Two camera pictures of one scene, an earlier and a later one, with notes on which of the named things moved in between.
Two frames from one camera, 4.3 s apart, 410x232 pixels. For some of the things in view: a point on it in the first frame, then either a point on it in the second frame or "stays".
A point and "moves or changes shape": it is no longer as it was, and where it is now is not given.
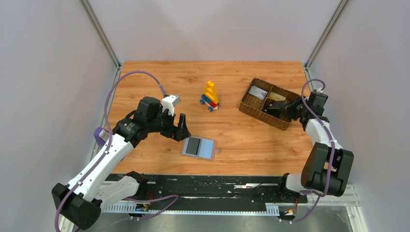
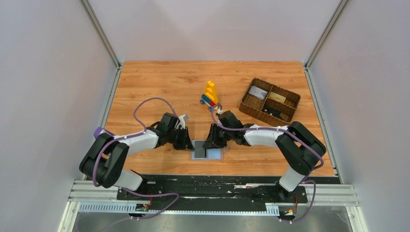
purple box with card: [101, 136] stays
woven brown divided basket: [258, 95] stays
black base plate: [183, 189] stays
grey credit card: [193, 145] moves or changes shape
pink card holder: [206, 150] moves or changes shape
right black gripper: [291, 108] → [214, 136]
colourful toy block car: [210, 98] stays
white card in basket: [257, 92] stays
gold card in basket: [274, 96] stays
